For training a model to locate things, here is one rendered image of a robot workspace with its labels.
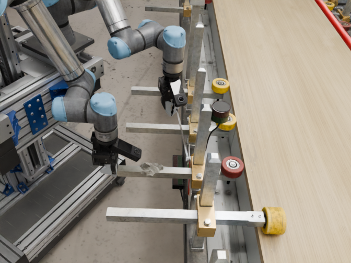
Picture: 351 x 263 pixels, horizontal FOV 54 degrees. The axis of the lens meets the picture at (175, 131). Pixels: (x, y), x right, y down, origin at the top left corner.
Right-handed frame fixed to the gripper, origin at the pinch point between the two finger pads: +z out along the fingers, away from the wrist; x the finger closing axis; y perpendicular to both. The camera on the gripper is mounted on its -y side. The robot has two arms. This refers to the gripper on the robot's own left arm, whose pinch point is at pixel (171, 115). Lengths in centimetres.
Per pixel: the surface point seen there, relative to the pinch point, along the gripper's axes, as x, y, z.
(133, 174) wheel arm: 20.3, -17.9, 9.0
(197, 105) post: -11.6, 1.1, -1.3
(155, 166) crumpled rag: 12.0, -17.9, 7.2
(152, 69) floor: -45, 169, 94
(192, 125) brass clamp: -9.9, -0.4, 7.9
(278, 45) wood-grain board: -78, 43, 3
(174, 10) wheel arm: -45, 118, 13
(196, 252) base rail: 6, -46, 23
